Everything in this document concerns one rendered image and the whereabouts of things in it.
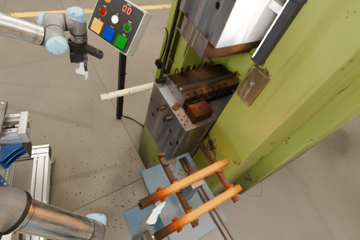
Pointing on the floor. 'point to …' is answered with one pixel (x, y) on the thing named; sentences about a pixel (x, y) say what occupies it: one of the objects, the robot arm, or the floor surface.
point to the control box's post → (120, 83)
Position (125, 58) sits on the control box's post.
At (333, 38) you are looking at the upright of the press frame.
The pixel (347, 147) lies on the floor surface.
